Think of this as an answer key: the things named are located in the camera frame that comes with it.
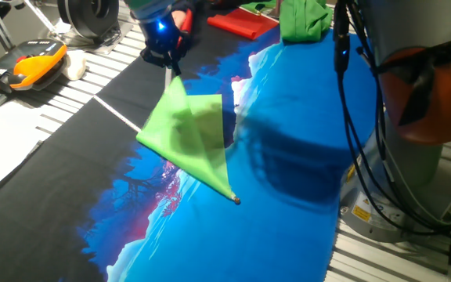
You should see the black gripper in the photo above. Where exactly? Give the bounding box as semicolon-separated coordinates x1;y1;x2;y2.
136;9;194;77

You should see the red handled tool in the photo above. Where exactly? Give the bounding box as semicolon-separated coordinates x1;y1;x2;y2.
176;8;194;50

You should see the green flag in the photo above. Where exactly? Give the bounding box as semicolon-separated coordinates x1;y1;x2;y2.
92;75;242;206

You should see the person's right hand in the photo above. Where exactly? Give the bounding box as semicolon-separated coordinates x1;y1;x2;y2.
170;10;189;29

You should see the folded red cloth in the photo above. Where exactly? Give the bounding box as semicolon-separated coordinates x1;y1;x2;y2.
207;7;280;42

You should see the black round drum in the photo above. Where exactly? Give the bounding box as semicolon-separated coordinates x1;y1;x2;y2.
56;0;121;40

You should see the white rounded object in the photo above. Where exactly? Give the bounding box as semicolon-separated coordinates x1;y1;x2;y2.
61;49;88;81

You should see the small green fabric piece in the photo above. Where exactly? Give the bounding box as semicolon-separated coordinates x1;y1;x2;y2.
240;0;278;15

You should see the orange and black teach pendant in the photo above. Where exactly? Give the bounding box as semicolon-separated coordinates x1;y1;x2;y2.
0;38;69;94

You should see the crumpled green cloth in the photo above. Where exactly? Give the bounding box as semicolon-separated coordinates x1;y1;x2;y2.
279;0;334;44

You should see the white paper sheet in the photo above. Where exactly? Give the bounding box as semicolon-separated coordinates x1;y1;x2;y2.
0;99;52;199

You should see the printed landscape tablecloth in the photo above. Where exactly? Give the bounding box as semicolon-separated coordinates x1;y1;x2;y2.
0;7;379;282

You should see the metal base plate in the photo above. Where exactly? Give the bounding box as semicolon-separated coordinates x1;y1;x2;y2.
59;21;135;56

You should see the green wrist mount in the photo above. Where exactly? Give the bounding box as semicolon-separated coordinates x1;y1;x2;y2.
123;0;176;21

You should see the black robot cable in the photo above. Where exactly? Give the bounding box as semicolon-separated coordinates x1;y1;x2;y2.
333;0;451;238

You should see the black strap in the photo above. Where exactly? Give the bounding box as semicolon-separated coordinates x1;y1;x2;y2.
376;38;451;127

